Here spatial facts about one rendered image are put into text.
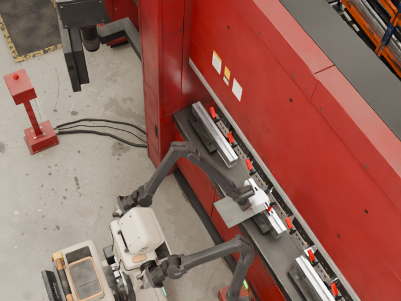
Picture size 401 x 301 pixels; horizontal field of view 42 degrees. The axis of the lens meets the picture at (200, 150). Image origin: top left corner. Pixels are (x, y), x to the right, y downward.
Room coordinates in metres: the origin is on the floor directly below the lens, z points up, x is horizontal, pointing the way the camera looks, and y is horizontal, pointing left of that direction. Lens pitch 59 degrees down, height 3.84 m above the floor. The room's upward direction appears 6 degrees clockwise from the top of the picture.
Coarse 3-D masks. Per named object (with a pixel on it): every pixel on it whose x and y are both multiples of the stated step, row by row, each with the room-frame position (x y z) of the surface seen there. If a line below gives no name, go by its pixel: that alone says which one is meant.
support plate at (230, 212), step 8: (224, 200) 1.37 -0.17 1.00; (232, 200) 1.38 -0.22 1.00; (216, 208) 1.32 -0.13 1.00; (224, 208) 1.32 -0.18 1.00; (232, 208) 1.33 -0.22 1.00; (248, 208) 1.34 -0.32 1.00; (256, 208) 1.34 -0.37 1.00; (264, 208) 1.35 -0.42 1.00; (224, 216) 1.27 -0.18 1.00; (232, 216) 1.28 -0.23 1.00; (240, 216) 1.28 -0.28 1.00; (248, 216) 1.29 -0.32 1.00; (232, 224) 1.23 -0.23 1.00
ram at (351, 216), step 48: (192, 48) 2.08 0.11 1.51; (240, 48) 1.72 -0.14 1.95; (288, 96) 1.41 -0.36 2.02; (288, 144) 1.33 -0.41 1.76; (336, 144) 1.15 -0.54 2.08; (288, 192) 1.24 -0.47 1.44; (336, 192) 1.06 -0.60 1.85; (336, 240) 0.95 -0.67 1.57; (384, 240) 0.83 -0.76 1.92; (384, 288) 0.71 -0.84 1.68
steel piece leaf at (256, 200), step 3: (255, 192) 1.45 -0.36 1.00; (258, 192) 1.45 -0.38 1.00; (255, 195) 1.43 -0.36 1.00; (258, 195) 1.43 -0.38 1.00; (249, 198) 1.40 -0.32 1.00; (252, 198) 1.40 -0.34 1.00; (255, 198) 1.41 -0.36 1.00; (258, 198) 1.41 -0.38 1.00; (261, 198) 1.41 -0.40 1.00; (249, 201) 1.38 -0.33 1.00; (252, 201) 1.39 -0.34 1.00; (255, 201) 1.39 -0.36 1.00; (258, 201) 1.39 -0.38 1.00; (261, 201) 1.39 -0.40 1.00; (264, 201) 1.39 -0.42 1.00; (252, 204) 1.37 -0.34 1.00; (255, 204) 1.37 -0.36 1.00; (258, 204) 1.37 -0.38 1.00; (252, 207) 1.35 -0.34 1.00
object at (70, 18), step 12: (60, 0) 1.92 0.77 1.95; (72, 0) 1.93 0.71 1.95; (84, 0) 1.95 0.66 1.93; (96, 0) 1.97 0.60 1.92; (60, 12) 1.90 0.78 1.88; (72, 12) 1.92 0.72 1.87; (84, 12) 1.94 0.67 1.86; (96, 12) 1.96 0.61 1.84; (72, 24) 1.92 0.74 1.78; (84, 24) 1.94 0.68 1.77; (96, 24) 2.36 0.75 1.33; (84, 36) 2.33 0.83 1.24; (96, 36) 2.35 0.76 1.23; (96, 48) 2.34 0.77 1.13
